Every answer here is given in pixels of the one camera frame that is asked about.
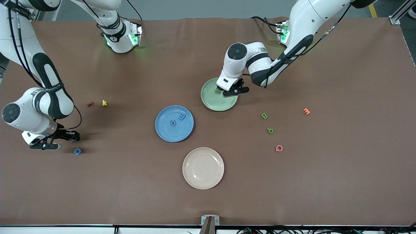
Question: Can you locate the green plate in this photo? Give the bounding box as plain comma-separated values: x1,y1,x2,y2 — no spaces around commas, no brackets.
201,77,239,112

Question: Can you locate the blue plate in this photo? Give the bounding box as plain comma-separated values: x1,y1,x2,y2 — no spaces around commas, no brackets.
155,105,194,143

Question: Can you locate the brown table cover mat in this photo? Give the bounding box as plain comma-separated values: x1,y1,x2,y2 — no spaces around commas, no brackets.
0,17,416,227

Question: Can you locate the beige plate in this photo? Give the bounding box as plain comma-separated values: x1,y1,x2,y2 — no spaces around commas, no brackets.
182,147,225,190

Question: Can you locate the black left arm base cable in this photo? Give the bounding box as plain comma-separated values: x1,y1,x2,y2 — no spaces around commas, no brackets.
250,16,283,34

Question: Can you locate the black arm base cable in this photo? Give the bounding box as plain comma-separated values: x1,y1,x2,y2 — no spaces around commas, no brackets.
250,16,283,34
125,0,144,30

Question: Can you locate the black right arm base cable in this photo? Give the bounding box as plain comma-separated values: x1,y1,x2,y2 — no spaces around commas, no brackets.
125,0,144,30

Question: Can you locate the aluminium frame profile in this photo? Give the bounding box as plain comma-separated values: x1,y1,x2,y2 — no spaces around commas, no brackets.
388,0,416,25

